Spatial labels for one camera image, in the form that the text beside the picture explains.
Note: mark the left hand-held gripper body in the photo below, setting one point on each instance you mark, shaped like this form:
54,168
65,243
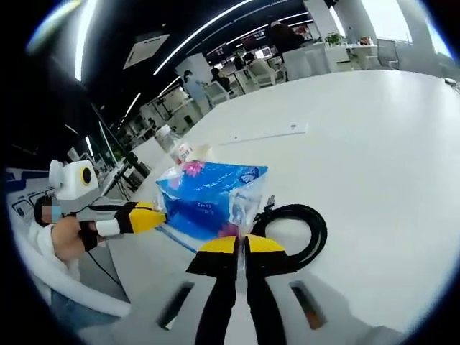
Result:
73,181

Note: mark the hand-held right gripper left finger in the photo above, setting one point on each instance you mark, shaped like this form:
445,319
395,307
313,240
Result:
215,305

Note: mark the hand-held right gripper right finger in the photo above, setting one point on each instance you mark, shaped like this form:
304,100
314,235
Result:
266,305

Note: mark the blue tissue packet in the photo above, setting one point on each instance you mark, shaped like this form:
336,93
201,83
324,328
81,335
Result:
201,201

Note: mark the white paper cup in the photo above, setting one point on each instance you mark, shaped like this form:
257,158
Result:
202,151

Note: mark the person's head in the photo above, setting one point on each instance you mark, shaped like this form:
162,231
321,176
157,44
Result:
36,212

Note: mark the person's blue jeans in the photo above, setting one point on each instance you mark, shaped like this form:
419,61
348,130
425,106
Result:
75,309

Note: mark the ceiling air vent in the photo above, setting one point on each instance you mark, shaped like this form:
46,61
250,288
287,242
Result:
145,52

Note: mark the white cabinet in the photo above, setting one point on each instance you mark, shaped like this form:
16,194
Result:
316,64

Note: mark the green potted plant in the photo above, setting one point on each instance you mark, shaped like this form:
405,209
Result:
334,39

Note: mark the grey office chair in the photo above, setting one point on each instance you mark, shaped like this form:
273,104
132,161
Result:
388,54

